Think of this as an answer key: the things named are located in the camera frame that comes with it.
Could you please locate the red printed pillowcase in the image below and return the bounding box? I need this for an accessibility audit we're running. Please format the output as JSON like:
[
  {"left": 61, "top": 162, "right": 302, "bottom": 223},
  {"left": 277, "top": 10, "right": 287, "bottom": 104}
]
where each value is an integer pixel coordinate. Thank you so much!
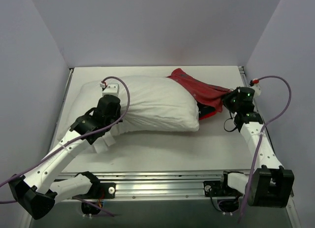
[{"left": 167, "top": 68, "right": 232, "bottom": 120}]

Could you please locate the white pillow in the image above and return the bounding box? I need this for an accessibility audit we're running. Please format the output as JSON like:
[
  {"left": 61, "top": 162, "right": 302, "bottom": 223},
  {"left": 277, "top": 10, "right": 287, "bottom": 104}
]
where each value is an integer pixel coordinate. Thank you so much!
[{"left": 58, "top": 74, "right": 200, "bottom": 154}]

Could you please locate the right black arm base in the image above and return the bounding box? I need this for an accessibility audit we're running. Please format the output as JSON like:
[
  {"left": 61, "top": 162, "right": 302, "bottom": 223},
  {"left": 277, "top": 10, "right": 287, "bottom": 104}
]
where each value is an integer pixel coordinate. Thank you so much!
[{"left": 203, "top": 180, "right": 239, "bottom": 197}]

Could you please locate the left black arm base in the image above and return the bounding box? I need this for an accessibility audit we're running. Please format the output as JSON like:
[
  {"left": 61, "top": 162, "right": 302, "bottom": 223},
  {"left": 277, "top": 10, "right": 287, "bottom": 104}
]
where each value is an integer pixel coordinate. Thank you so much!
[{"left": 79, "top": 182, "right": 116, "bottom": 199}]

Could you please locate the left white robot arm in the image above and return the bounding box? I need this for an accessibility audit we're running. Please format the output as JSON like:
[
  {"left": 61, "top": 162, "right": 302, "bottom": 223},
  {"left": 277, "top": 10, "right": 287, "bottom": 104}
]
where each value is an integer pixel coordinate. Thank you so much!
[{"left": 8, "top": 95, "right": 122, "bottom": 220}]

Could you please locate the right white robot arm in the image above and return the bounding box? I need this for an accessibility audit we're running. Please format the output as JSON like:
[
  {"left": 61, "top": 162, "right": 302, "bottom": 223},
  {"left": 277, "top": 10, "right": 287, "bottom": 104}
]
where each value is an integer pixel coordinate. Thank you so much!
[{"left": 218, "top": 87, "right": 294, "bottom": 208}]

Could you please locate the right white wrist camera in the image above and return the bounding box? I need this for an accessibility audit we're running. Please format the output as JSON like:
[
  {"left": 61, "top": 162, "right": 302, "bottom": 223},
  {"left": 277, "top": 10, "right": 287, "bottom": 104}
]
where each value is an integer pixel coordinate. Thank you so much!
[{"left": 250, "top": 79, "right": 261, "bottom": 97}]

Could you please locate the aluminium mounting rail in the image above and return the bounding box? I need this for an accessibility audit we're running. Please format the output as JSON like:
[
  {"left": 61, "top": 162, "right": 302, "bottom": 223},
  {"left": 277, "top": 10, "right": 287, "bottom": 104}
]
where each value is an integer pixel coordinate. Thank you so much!
[{"left": 27, "top": 172, "right": 293, "bottom": 203}]

